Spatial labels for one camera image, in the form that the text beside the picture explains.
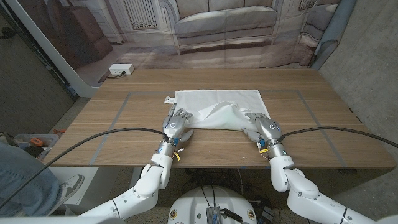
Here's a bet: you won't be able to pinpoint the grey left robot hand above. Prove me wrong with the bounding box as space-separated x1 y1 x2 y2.
161 102 194 144

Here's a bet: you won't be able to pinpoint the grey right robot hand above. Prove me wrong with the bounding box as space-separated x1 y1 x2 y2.
241 112 283 146

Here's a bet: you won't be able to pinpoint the white cloth napkin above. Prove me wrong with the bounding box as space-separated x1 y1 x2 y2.
174 89 271 132

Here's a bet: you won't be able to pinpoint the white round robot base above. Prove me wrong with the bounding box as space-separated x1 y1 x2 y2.
167 185 258 224

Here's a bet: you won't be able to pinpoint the white power strip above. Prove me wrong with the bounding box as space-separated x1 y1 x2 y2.
108 63 135 76

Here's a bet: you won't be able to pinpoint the grey finned electronics module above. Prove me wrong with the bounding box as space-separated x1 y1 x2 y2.
206 206 221 224

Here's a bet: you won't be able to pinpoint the printed sofa room backdrop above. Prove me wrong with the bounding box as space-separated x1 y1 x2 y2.
17 0 343 70

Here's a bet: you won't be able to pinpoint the blue-grey rolled backdrop edge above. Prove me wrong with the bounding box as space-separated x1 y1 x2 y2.
310 0 357 71

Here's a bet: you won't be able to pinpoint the clear plastic storage bin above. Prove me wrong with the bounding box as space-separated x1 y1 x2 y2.
14 133 60 156

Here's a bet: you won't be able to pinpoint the person in blue jeans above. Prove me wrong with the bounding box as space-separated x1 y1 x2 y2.
0 141 85 217

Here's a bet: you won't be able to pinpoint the tangled black floor cables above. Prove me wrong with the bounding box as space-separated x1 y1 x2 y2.
182 167 280 206

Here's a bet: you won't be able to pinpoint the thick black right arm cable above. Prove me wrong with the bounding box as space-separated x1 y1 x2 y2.
277 126 398 149

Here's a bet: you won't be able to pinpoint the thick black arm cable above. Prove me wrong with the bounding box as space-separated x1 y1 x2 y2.
277 126 398 149
0 127 170 208

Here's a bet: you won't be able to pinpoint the black power strip cord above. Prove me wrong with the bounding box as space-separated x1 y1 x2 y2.
99 70 127 82

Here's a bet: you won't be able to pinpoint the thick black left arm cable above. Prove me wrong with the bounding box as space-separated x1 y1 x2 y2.
0 127 170 208

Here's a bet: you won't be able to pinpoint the white slanted post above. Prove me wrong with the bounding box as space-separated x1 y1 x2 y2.
5 0 100 98

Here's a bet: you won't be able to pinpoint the black wall mounted object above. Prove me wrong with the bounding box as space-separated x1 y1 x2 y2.
0 27 15 40

